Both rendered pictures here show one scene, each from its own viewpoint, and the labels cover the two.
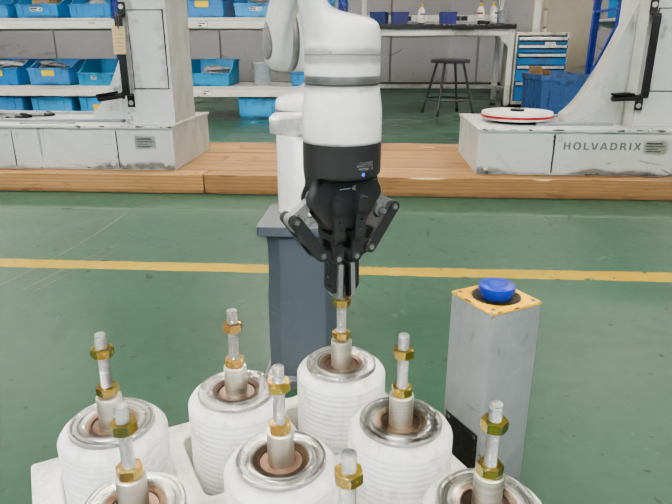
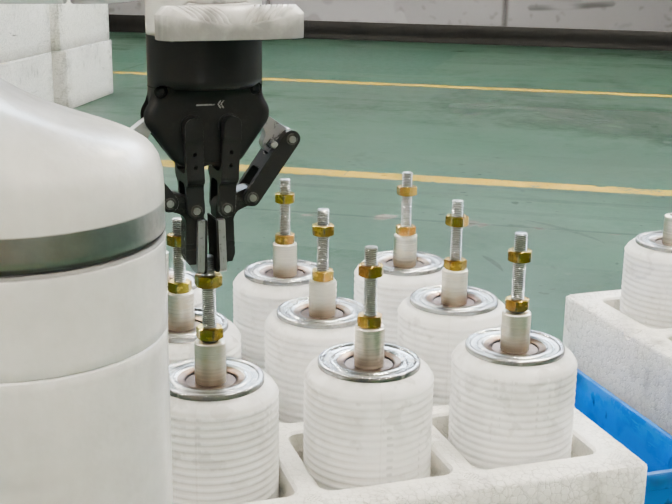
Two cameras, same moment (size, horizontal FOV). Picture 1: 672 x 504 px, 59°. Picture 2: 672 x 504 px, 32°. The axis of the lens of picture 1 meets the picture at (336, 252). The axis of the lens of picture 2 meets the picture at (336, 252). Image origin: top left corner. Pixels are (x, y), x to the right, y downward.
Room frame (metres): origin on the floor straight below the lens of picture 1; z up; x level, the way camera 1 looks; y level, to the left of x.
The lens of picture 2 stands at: (1.31, 0.20, 0.56)
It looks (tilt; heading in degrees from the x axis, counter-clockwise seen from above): 16 degrees down; 189
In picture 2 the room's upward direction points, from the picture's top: 1 degrees clockwise
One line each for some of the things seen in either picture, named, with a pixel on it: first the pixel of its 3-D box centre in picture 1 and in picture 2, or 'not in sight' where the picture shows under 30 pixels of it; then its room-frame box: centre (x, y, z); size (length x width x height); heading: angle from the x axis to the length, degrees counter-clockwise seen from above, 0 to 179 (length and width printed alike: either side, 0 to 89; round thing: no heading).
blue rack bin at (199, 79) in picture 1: (213, 72); not in sight; (5.39, 1.06, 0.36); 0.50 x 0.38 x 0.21; 178
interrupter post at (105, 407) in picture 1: (110, 411); (515, 331); (0.46, 0.20, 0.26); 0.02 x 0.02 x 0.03
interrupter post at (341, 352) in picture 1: (341, 353); (210, 362); (0.57, -0.01, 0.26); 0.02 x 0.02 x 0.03
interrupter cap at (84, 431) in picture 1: (112, 423); (514, 347); (0.46, 0.20, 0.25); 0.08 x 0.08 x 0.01
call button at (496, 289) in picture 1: (496, 291); not in sight; (0.61, -0.18, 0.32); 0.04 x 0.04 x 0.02
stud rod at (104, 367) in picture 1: (105, 372); (518, 281); (0.46, 0.20, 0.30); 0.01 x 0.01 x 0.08
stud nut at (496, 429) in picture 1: (494, 423); not in sight; (0.36, -0.11, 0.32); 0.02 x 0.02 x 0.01; 75
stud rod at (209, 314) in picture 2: (341, 319); (209, 308); (0.57, -0.01, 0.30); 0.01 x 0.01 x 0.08
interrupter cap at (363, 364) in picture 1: (341, 363); (210, 379); (0.57, -0.01, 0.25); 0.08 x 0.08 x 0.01
